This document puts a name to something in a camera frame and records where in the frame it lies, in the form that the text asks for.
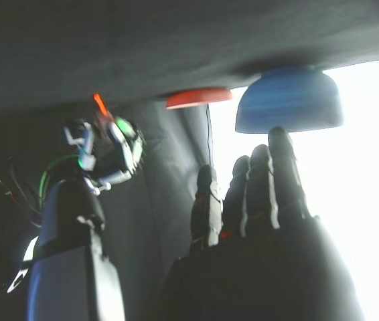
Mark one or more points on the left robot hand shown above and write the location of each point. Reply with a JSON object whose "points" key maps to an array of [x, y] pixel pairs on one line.
{"points": [[260, 250]]}

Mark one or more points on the orange clear tape measure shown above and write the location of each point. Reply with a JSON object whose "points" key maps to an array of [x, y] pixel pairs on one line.
{"points": [[100, 107]]}

